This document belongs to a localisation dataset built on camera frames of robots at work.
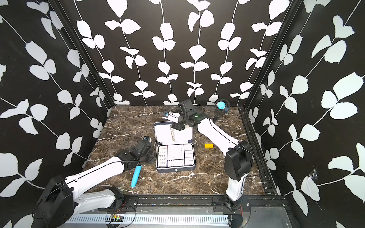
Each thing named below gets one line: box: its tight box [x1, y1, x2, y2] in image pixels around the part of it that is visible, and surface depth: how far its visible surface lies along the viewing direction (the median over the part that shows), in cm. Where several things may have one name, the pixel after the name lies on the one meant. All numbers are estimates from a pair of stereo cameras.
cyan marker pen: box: [130, 164, 143, 188], surface depth 83 cm
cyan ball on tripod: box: [217, 101, 226, 110], surface depth 87 cm
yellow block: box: [204, 143, 215, 149], surface depth 98 cm
